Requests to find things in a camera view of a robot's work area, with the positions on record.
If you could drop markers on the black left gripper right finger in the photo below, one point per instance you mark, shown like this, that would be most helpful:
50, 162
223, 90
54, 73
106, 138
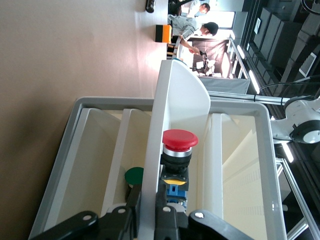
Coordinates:
165, 225

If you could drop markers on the black draped table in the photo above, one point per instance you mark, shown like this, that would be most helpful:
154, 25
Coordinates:
217, 50

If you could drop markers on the white drawer cabinet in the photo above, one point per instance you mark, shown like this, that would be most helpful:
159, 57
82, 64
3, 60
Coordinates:
265, 150

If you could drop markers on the small black robot arm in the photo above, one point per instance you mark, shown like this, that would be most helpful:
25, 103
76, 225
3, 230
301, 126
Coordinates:
205, 62

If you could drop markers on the green push button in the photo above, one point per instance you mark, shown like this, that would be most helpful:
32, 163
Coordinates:
133, 176

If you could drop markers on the black cylindrical component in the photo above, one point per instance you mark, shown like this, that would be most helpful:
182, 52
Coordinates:
150, 6

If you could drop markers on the aluminium profile frame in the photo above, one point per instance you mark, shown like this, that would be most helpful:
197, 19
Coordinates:
292, 180

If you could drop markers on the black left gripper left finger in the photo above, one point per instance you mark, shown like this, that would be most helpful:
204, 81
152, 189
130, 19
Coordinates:
132, 200

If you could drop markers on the aluminium profile post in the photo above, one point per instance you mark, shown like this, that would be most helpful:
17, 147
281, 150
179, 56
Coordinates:
237, 96

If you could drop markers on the red mushroom push button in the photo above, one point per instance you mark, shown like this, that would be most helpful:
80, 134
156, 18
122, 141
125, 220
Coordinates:
180, 138

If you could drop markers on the person in grey shirt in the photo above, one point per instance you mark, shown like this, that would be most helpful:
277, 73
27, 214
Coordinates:
185, 26

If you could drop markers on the orange box with black base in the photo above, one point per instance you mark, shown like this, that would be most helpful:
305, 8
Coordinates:
165, 33

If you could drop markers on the person in white shirt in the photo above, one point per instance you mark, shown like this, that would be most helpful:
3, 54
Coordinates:
197, 6

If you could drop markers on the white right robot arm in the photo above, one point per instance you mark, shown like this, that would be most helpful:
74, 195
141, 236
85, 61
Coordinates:
300, 107

